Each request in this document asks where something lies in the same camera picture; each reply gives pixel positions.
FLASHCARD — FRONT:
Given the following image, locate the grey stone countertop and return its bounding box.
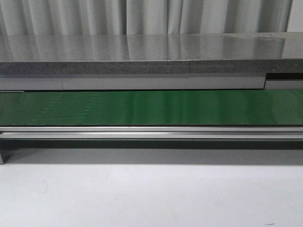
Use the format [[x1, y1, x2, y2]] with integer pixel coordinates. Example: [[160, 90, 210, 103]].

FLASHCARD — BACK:
[[0, 33, 303, 91]]

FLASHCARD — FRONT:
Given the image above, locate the green conveyor belt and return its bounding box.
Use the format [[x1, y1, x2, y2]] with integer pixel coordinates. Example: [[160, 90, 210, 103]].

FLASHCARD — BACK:
[[0, 89, 303, 126]]

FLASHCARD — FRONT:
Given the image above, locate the white pleated curtain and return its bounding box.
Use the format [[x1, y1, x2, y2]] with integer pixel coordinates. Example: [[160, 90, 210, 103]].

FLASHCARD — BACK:
[[0, 0, 292, 35]]

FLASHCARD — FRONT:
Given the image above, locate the aluminium conveyor frame rail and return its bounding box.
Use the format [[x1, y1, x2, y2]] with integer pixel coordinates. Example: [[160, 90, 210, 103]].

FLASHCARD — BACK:
[[0, 126, 303, 166]]

